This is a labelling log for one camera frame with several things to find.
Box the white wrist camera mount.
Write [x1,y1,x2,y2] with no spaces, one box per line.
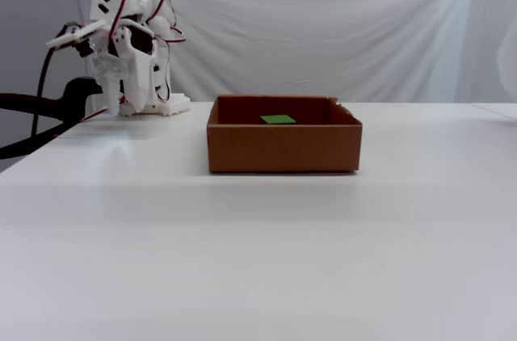
[44,20,108,60]

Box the brown cardboard box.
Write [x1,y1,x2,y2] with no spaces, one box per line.
[206,95,364,175]

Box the white moving gripper jaw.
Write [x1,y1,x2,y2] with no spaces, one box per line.
[91,53,130,116]

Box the red black gripper servo wire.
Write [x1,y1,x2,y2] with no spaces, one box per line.
[107,0,133,41]

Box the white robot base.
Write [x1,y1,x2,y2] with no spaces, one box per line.
[118,92,192,118]

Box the black chair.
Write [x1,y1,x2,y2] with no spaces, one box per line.
[0,76,103,161]

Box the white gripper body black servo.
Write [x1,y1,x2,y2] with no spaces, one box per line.
[91,23,159,60]

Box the red black base power wire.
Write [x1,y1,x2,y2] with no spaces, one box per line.
[78,109,108,123]

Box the white backdrop cloth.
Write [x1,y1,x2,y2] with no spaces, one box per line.
[66,0,517,106]

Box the white fixed gripper jaw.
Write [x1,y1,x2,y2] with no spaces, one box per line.
[122,51,158,114]

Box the black camera cable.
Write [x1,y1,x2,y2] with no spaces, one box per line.
[31,48,57,144]

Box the green wooden cube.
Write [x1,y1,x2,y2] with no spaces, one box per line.
[260,114,296,125]

